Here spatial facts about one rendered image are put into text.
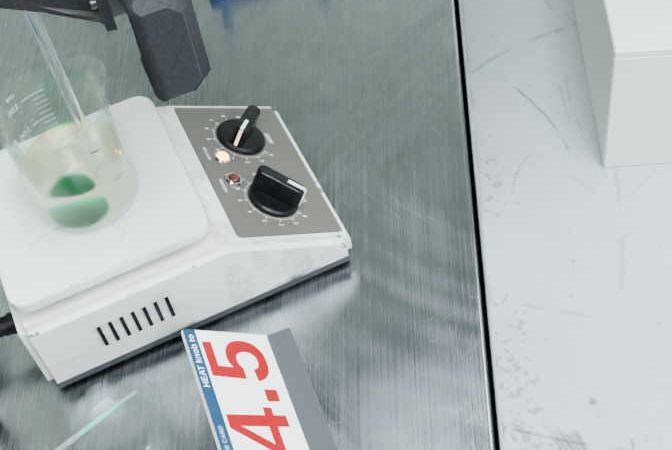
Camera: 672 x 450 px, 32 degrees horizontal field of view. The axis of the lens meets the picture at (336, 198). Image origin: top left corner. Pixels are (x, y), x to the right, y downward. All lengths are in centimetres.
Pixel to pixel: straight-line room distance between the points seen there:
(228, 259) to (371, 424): 13
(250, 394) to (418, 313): 12
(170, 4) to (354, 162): 32
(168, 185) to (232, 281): 7
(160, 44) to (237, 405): 24
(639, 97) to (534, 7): 17
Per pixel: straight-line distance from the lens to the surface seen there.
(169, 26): 49
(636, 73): 71
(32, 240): 68
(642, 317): 71
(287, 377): 69
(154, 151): 70
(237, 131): 72
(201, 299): 69
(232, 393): 66
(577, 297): 71
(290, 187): 69
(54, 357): 69
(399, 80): 82
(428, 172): 77
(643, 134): 75
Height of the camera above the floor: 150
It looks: 52 degrees down
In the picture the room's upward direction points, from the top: 11 degrees counter-clockwise
